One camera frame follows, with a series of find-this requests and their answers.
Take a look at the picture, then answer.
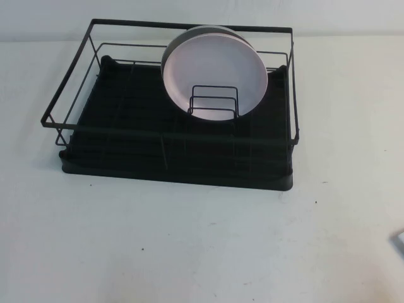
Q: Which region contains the pink round plate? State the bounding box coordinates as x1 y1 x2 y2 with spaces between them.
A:
162 34 270 122

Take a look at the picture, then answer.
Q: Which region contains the grey round plate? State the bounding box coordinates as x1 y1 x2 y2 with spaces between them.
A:
161 25 250 80

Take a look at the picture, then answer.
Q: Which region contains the black plastic drain tray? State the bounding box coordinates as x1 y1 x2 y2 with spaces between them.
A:
58 55 294 193

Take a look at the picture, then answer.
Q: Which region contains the black wire dish rack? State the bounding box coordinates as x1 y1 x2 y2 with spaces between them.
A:
40 18 300 155

